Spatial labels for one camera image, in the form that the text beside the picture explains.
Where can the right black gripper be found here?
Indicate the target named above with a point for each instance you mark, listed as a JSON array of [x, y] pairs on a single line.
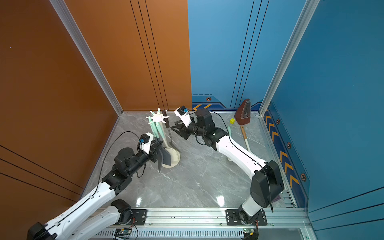
[[183, 130]]

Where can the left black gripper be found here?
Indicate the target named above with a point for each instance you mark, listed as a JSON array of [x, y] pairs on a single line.
[[154, 150]]

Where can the white utensil rack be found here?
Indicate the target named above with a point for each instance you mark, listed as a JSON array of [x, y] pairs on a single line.
[[159, 117]]

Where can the wooden handle white spatula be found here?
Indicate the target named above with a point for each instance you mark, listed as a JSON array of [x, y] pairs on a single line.
[[245, 138]]

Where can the mint handle white spatula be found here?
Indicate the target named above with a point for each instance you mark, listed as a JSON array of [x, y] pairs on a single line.
[[230, 133]]

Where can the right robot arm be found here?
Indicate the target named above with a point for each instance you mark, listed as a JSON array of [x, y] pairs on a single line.
[[266, 178]]

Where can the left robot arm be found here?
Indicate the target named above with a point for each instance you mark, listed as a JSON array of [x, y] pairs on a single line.
[[98, 209]]

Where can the dark red metronome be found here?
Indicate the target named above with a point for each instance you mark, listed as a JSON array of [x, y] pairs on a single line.
[[243, 113]]

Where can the left green circuit board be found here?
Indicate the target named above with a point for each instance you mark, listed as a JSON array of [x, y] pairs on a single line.
[[123, 233]]

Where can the green circuit board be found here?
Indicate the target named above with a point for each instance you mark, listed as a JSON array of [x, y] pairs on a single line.
[[123, 233], [250, 233]]

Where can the purple flat block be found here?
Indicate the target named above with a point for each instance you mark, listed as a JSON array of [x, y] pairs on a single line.
[[277, 200]]

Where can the right green circuit board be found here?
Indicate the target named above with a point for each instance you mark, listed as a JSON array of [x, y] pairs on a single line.
[[250, 233]]

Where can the mint handle grey turner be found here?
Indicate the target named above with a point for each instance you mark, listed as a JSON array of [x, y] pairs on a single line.
[[156, 137]]

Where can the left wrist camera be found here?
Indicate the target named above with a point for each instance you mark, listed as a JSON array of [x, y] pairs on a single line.
[[145, 142]]

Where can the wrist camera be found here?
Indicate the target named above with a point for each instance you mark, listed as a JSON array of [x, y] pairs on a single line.
[[145, 142], [183, 113]]

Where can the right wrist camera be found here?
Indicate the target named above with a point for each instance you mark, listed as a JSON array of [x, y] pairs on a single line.
[[183, 113]]

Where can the mint handle grey spatula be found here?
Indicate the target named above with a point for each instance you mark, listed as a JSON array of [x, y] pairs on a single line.
[[167, 158]]

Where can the black handle metal utensil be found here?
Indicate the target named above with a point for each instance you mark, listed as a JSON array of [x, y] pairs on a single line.
[[167, 124]]

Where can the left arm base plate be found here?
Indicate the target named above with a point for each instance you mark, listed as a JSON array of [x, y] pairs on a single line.
[[135, 217]]

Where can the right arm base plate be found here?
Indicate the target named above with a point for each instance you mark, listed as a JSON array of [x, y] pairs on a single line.
[[235, 217]]

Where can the aluminium front rail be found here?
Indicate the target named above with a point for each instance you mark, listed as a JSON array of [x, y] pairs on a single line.
[[189, 218]]

